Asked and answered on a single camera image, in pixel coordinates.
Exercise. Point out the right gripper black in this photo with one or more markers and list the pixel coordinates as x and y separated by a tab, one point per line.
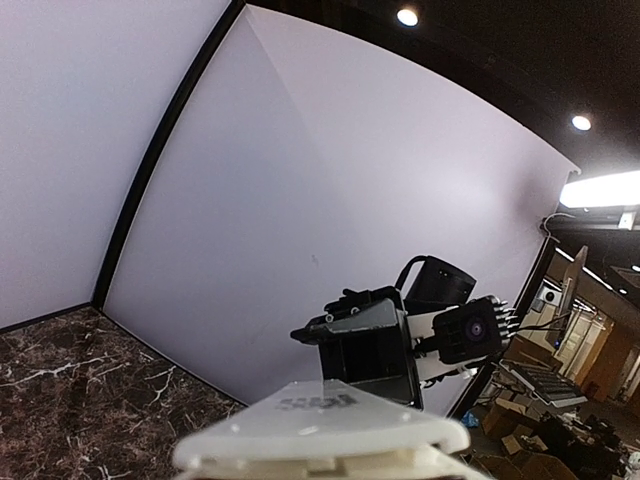
364	342

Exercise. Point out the white remote control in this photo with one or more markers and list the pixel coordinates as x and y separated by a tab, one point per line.
326	430

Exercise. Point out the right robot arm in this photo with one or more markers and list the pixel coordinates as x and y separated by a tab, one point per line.
426	284

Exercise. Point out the bright ceiling light panel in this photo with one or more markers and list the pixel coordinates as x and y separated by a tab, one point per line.
613	190

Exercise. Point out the round ceiling light far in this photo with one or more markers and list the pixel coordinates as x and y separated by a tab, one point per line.
581	123

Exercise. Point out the round ceiling light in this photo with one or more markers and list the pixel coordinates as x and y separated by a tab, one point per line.
407	16
581	123

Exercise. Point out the round ceiling light near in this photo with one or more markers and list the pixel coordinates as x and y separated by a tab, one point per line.
407	16

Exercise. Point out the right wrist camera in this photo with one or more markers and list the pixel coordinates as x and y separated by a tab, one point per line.
471	331

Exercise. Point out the left black frame post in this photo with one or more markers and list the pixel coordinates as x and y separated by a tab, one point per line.
155	148

